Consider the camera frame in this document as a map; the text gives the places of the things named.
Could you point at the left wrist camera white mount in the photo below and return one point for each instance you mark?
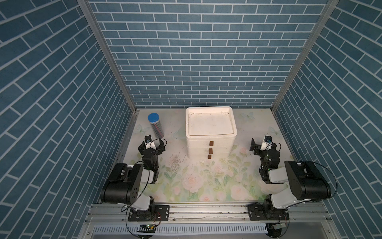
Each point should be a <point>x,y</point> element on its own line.
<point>149,142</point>

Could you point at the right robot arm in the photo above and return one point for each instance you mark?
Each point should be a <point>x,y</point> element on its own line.
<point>305,181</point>

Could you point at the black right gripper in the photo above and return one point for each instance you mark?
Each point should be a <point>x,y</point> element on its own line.
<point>257,148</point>

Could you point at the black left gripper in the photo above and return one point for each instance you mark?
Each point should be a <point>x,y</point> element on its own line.
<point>159,149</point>

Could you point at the floral table mat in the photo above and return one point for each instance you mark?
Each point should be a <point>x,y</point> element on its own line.
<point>235,178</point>

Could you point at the metal linear rail base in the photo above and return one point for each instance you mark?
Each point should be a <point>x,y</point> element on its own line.
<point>221,220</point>

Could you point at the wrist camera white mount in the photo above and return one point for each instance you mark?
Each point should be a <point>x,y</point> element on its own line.
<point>149,142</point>
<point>266,142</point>

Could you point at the metal corner frame post left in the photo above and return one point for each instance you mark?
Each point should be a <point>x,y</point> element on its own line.
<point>91,19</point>

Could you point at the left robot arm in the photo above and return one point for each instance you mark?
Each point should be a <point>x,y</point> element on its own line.
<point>122,185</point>

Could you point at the metal corner frame post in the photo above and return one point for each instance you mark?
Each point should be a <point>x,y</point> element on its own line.
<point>317,29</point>
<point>91,19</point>

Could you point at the blue-lid clear straw canister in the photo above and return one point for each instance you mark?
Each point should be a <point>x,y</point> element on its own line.
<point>154,120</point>

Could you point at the metal corner frame post right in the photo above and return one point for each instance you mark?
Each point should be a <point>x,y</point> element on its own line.
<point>317,29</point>

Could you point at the green circuit board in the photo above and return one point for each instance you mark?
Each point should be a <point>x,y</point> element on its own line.
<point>147,229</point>

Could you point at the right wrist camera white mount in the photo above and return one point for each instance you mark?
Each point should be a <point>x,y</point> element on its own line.
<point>266,142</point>

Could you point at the white plastic drawer cabinet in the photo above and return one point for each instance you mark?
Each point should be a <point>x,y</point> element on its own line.
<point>205,124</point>

